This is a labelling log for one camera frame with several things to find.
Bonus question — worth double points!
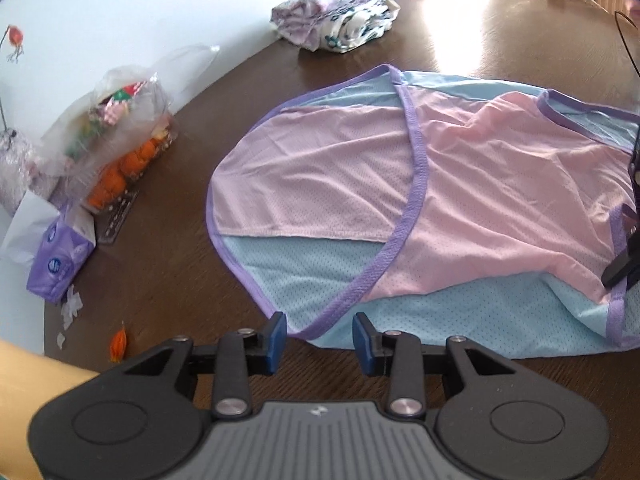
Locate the black cable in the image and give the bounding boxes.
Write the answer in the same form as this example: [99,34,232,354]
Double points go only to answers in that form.
[614,10,640,79]

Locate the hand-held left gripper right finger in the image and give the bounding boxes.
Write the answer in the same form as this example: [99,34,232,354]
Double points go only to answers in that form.
[352,312,518,418]

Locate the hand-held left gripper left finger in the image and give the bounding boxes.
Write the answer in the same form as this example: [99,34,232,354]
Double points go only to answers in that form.
[122,311,288,418]

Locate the white paper scraps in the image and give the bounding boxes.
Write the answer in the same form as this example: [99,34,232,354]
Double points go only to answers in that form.
[55,284,84,350]

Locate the flat grey plastic lid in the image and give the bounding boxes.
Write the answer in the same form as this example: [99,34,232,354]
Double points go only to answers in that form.
[96,189,139,246]

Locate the orange peel piece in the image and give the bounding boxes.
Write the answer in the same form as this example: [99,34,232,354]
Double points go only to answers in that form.
[109,327,129,363]

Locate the purple tissue box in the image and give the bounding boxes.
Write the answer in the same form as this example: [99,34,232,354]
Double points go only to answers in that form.
[0,192,97,305]

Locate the pink and blue mesh garment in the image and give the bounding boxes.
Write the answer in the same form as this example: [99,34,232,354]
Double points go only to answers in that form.
[206,64,640,358]

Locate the folded purple floral cloth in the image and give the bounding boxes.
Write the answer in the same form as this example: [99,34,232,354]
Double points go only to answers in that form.
[271,0,388,41]

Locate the yellow thermos jug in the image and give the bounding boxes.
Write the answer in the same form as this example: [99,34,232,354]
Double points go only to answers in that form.
[0,339,101,480]

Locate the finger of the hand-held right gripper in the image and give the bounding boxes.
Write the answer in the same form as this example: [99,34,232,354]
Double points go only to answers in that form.
[628,127,640,200]
[602,227,640,291]

